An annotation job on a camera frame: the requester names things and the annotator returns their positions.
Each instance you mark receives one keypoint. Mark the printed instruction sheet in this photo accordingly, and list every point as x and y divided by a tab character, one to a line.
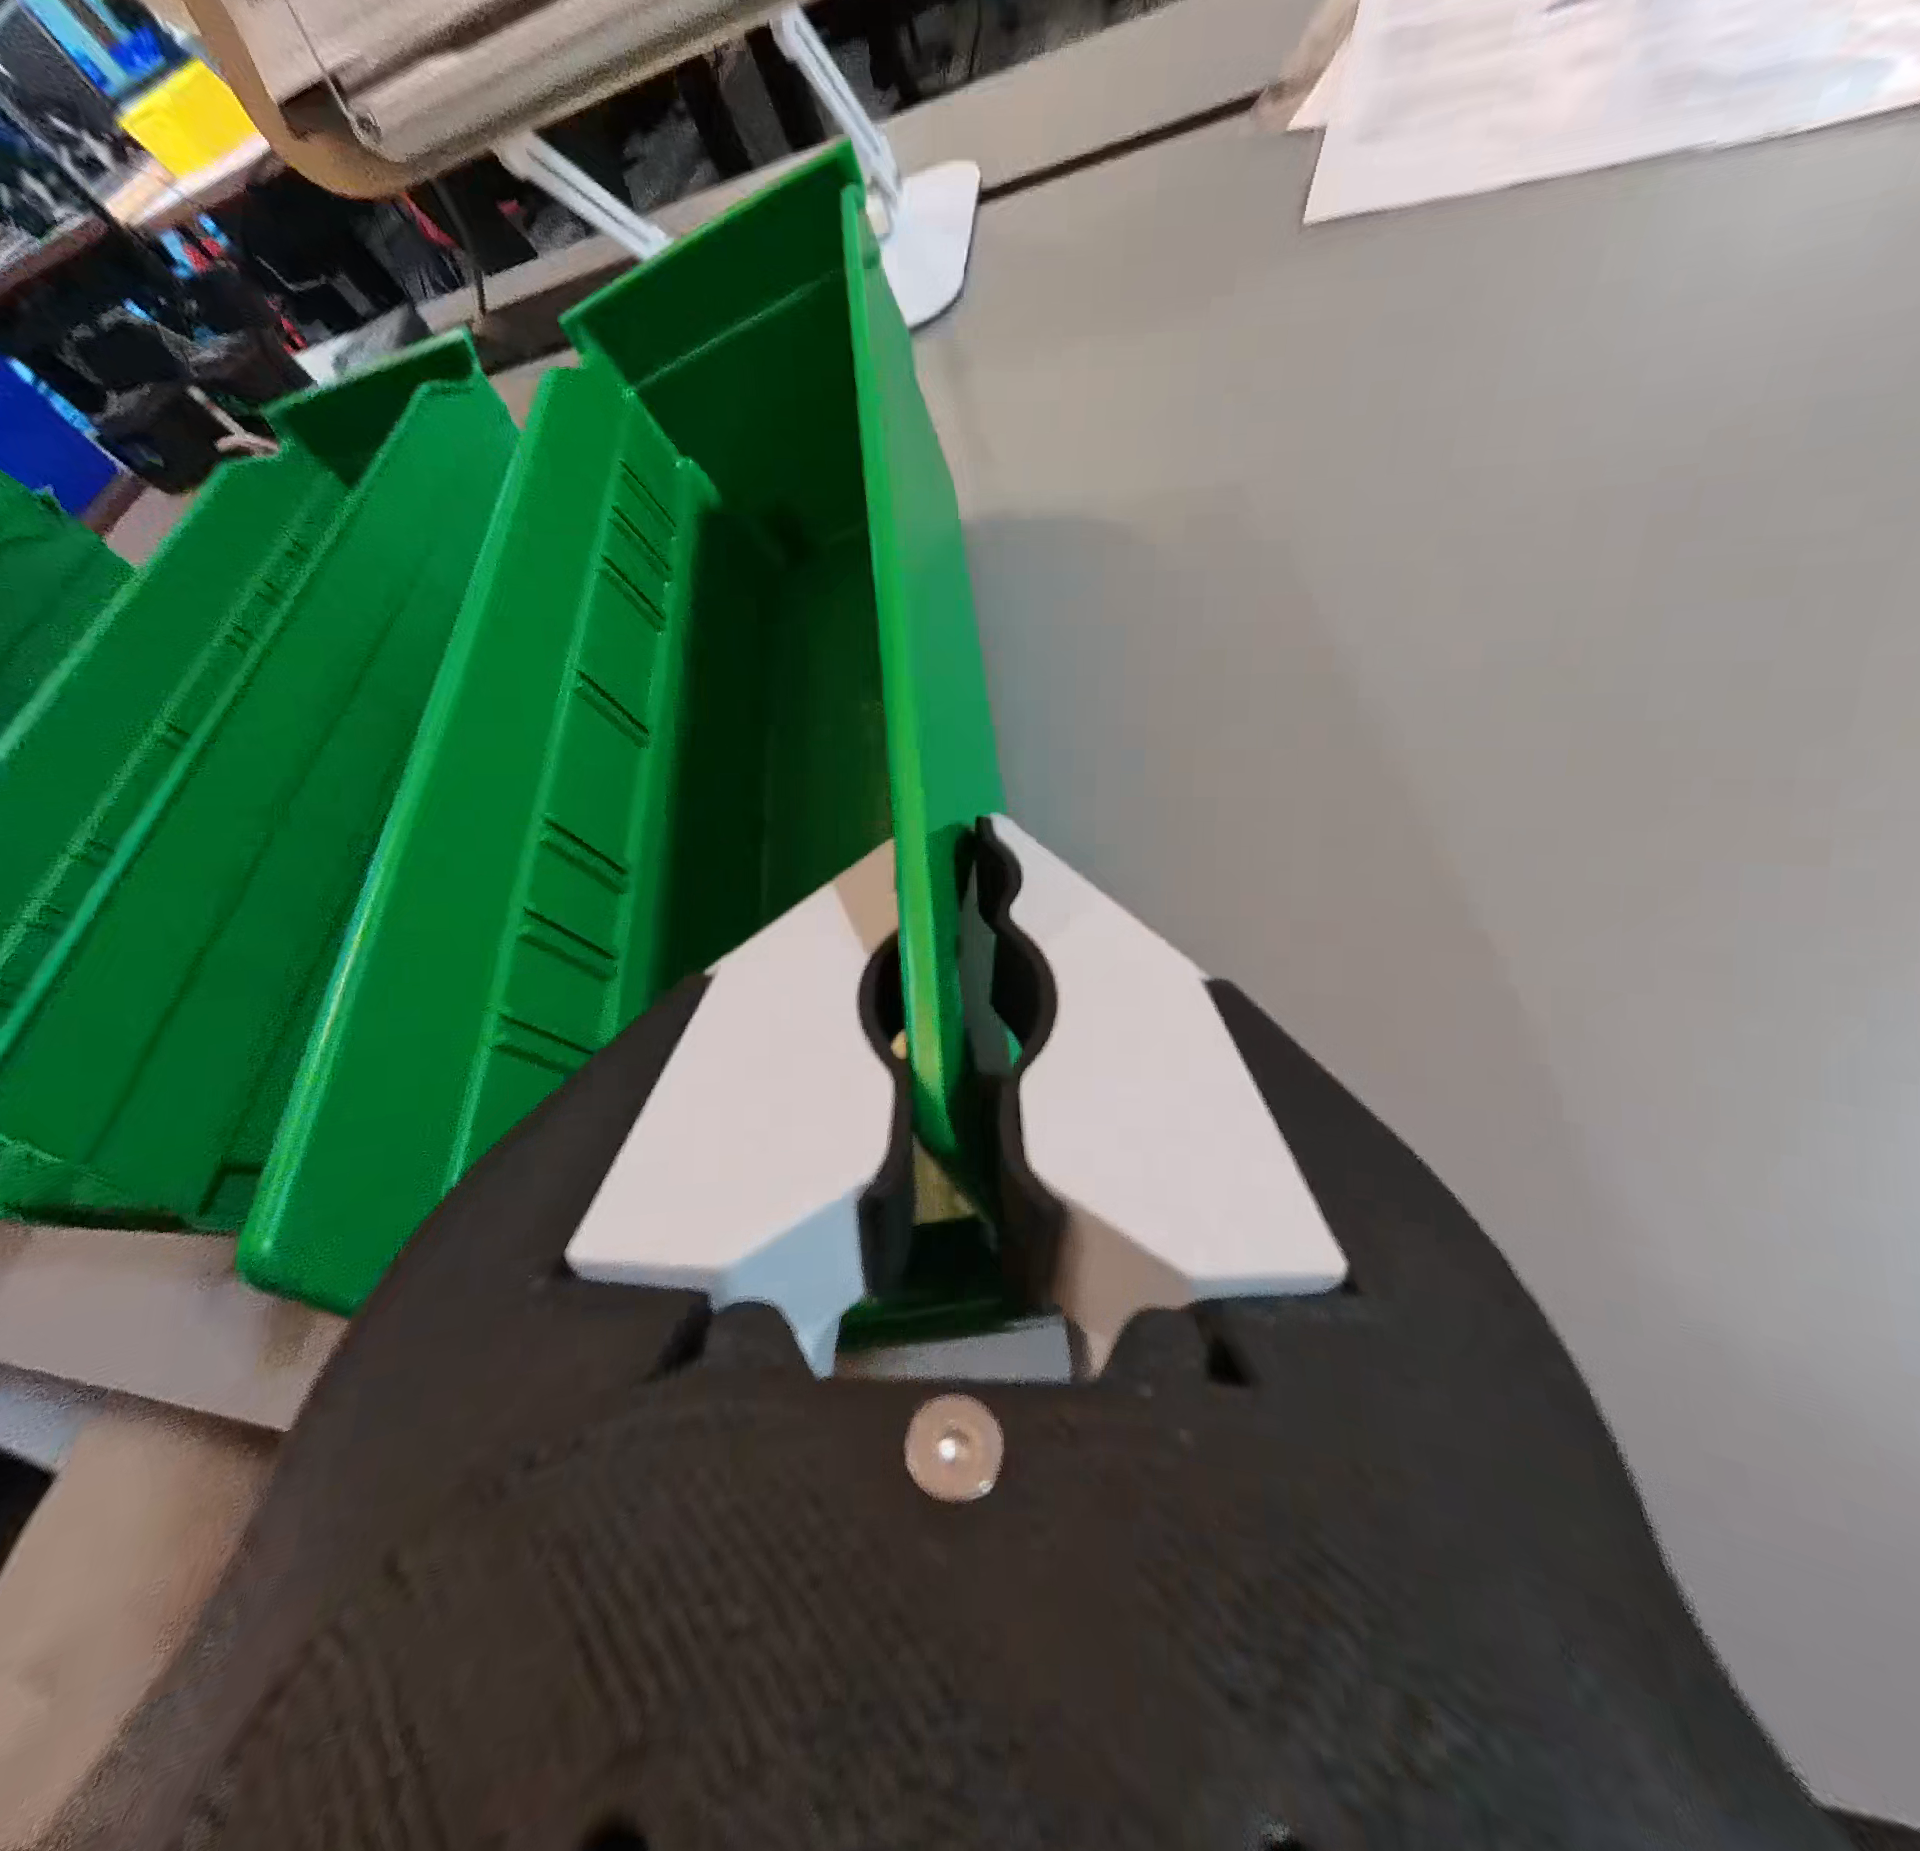
450	7

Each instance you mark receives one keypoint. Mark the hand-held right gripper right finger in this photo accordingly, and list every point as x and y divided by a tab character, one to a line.
1172	1132

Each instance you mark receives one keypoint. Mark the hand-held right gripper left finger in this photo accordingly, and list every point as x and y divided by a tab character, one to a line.
735	1132

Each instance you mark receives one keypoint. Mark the person's beige trousers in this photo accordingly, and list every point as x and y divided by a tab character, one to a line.
104	1612

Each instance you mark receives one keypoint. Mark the instruction sheet on stand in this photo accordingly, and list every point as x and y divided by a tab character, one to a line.
932	245

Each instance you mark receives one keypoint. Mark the green plastic storage bin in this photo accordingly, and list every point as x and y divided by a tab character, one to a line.
782	533
300	757
44	608

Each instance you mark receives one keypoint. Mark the yellow plastic bin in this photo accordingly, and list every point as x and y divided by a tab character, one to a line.
194	121

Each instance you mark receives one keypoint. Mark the white paper with blue print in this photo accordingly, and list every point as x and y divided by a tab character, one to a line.
1622	67

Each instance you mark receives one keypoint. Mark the grey desk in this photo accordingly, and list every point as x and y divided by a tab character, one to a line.
1425	683

